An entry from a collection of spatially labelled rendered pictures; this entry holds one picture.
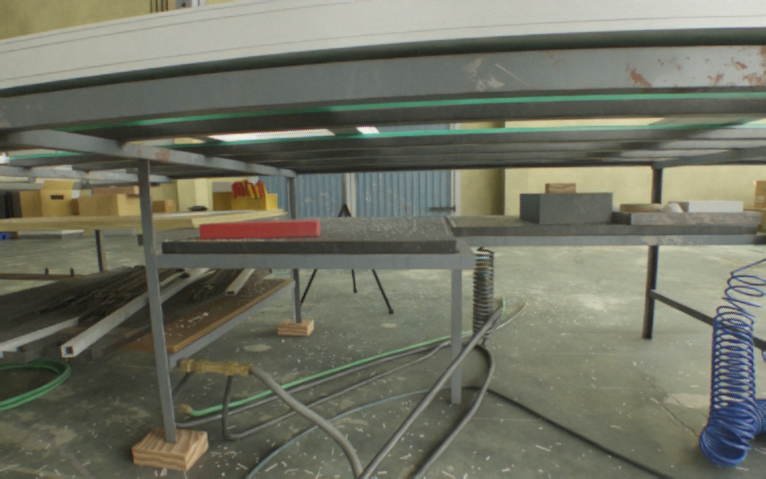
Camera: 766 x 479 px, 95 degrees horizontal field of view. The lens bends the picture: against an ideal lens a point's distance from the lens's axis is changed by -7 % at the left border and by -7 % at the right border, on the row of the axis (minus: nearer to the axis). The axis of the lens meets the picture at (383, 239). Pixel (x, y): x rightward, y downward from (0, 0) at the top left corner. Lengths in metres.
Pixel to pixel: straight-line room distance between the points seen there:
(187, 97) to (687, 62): 0.61
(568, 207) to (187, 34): 1.13
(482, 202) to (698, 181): 3.78
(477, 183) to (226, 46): 6.64
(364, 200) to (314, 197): 0.96
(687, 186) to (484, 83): 7.89
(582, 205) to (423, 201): 5.72
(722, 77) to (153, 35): 0.69
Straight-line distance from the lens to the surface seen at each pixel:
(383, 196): 7.00
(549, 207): 1.32
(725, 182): 8.68
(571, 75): 0.51
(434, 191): 6.93
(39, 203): 2.32
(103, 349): 1.22
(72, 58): 0.70
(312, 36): 0.51
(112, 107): 0.65
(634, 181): 7.85
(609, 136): 1.16
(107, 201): 1.91
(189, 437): 1.25
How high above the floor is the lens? 0.69
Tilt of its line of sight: 7 degrees down
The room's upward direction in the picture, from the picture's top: 1 degrees counter-clockwise
